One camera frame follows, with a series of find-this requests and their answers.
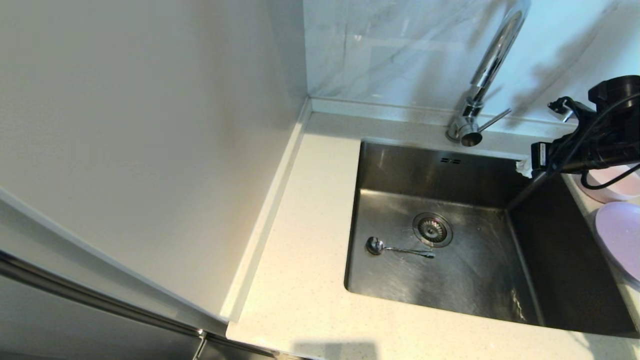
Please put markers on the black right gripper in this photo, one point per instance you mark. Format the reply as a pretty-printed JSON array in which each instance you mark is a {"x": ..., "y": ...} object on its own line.
[{"x": 542, "y": 156}]

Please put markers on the pink plastic bowl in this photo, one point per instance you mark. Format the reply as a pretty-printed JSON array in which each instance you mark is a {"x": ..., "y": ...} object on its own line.
[{"x": 620, "y": 182}]

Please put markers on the lilac plastic plate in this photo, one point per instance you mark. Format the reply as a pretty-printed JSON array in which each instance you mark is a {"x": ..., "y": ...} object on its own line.
[{"x": 622, "y": 235}]

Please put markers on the chrome gooseneck faucet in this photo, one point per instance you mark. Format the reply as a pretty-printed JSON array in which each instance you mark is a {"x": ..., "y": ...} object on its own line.
[{"x": 495, "y": 50}]

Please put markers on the metal spoon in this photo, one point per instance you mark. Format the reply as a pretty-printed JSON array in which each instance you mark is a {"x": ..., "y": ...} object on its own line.
[{"x": 374, "y": 245}]

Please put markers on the stainless steel sink basin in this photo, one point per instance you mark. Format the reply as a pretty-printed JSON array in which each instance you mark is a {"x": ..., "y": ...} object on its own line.
[{"x": 460, "y": 290}]

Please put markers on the round metal drain strainer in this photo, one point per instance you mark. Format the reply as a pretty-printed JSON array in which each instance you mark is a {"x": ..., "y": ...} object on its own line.
[{"x": 432, "y": 230}]

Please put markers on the white cabinet side panel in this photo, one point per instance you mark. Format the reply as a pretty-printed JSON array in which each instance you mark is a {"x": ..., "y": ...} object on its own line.
[{"x": 150, "y": 125}]

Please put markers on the grey appliance door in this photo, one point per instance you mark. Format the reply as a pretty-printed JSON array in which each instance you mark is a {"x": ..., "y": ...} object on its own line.
[{"x": 60, "y": 325}]

